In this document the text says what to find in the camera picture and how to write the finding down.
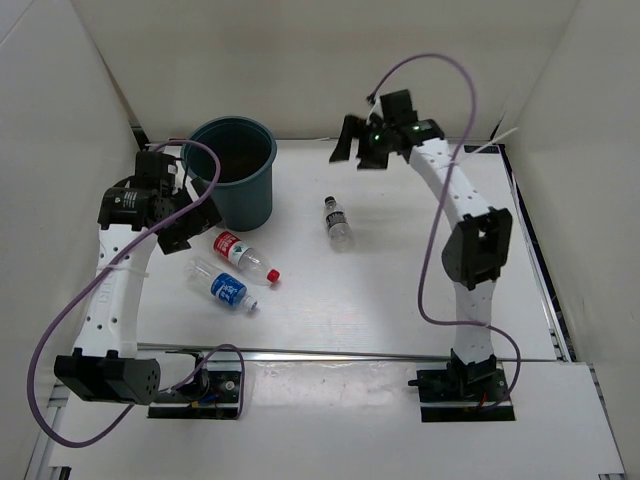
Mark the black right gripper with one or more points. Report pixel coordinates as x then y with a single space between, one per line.
355 127

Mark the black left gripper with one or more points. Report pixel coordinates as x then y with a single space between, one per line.
202 216

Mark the small black cap bottle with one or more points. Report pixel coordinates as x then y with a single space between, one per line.
338 229

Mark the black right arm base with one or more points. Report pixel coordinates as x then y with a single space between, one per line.
442 399

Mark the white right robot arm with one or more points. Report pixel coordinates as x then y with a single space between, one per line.
476 249

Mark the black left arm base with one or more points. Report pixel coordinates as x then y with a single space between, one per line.
199 385

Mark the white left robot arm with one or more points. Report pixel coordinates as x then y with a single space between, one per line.
135 217

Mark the dark teal plastic bin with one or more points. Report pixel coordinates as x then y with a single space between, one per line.
247 150

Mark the blue label clear bottle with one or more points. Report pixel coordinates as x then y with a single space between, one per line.
208 280

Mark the red label clear bottle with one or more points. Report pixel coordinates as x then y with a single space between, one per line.
247 259

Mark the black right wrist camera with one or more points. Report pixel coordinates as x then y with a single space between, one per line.
397 108

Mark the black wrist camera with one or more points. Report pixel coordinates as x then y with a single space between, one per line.
154 171
397 108

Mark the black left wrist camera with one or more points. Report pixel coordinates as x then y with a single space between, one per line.
154 171

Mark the aluminium table front rail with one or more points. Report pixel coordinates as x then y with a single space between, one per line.
265 354

